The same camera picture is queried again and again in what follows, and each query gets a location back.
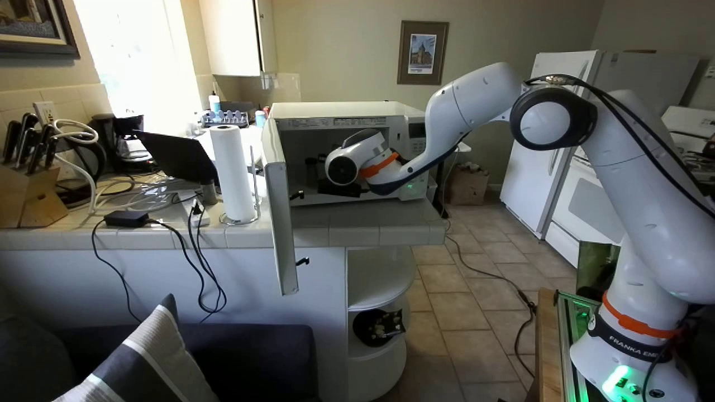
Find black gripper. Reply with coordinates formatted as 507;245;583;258
318;179;369;200

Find black framed microwave door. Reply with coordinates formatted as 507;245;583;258
259;136;301;299

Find white microwave oven body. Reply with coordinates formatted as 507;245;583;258
266;99;429;212

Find metal paper towel holder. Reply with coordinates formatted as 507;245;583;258
245;142;264;223

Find white paper towel roll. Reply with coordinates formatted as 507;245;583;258
207;122;258;225

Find white rounded end shelf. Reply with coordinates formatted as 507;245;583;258
345;243;419;402

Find brown cardboard box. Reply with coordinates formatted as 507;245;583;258
445;160;491;208

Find dark bowl with items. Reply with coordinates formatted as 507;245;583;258
350;305;409;350

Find brown framed portrait picture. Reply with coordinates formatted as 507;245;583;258
395;17;452;86

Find black tablet screen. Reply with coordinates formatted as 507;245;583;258
137;130;223;188

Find dark blue sofa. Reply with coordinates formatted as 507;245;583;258
0;292;325;402

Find white tiled kitchen counter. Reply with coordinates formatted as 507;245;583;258
0;167;452;402

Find white refrigerator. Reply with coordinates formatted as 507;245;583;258
496;47;707;242

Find black power adapter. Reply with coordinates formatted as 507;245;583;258
104;208;153;230

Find white oven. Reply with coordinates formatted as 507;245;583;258
543;151;626;270

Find upright striped pillow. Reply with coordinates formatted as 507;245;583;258
51;292;219;402

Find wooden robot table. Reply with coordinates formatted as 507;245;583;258
533;285;572;402

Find wooden knife block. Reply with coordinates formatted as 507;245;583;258
0;163;69;232

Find dark framed painting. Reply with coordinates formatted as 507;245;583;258
0;0;82;61

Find thin black hanging cable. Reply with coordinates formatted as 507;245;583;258
146;198;230;316

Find black power cable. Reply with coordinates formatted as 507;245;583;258
445;234;540;378

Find thin black adapter cable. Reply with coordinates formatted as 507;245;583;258
89;217;146;327

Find white coiled cable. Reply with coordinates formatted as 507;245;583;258
49;115;104;218

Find black handled knife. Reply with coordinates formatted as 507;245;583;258
35;122;61;171
2;118;25;167
19;112;40;175

